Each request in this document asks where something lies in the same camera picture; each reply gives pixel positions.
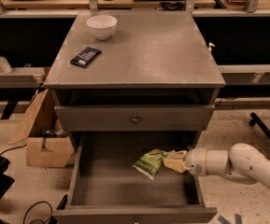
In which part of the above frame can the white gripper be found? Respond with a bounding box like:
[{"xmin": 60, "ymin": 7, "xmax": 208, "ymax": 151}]
[{"xmin": 163, "ymin": 148, "xmax": 207, "ymax": 176}]

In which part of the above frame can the dark blue snack bar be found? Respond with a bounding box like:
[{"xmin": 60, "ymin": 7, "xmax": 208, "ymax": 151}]
[{"xmin": 70, "ymin": 47, "xmax": 101, "ymax": 68}]

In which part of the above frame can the grey top drawer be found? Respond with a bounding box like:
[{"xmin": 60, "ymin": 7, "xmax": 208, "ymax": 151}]
[{"xmin": 52, "ymin": 89, "xmax": 214, "ymax": 132}]

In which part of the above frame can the clear sanitizer bottle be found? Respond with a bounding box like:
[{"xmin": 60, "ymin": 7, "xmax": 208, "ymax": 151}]
[{"xmin": 0, "ymin": 55, "xmax": 12, "ymax": 74}]

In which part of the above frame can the white pump bottle top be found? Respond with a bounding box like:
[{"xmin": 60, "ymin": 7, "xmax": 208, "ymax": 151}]
[{"xmin": 208, "ymin": 42, "xmax": 216, "ymax": 51}]

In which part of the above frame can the brown cardboard box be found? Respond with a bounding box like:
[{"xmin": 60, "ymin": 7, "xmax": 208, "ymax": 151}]
[{"xmin": 8, "ymin": 88, "xmax": 74, "ymax": 168}]

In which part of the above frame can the green jalapeno chip bag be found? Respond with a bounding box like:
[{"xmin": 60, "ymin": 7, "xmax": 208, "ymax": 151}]
[{"xmin": 133, "ymin": 149, "xmax": 167, "ymax": 180}]

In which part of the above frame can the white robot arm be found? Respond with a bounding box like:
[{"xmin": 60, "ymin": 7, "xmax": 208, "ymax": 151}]
[{"xmin": 163, "ymin": 143, "xmax": 270, "ymax": 189}]

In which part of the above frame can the black chair base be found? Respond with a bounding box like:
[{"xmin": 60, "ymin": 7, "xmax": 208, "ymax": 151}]
[{"xmin": 249, "ymin": 111, "xmax": 270, "ymax": 157}]

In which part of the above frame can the white ceramic bowl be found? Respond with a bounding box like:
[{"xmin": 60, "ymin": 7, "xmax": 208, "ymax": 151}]
[{"xmin": 87, "ymin": 15, "xmax": 118, "ymax": 40}]

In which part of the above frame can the open grey middle drawer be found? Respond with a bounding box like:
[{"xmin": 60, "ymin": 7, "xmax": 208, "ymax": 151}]
[{"xmin": 54, "ymin": 132, "xmax": 217, "ymax": 224}]

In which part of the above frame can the grey drawer cabinet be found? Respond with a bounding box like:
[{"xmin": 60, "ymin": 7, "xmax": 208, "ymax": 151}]
[{"xmin": 44, "ymin": 9, "xmax": 227, "ymax": 142}]

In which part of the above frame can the black floor cable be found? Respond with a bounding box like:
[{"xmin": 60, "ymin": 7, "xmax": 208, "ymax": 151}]
[{"xmin": 0, "ymin": 143, "xmax": 58, "ymax": 224}]

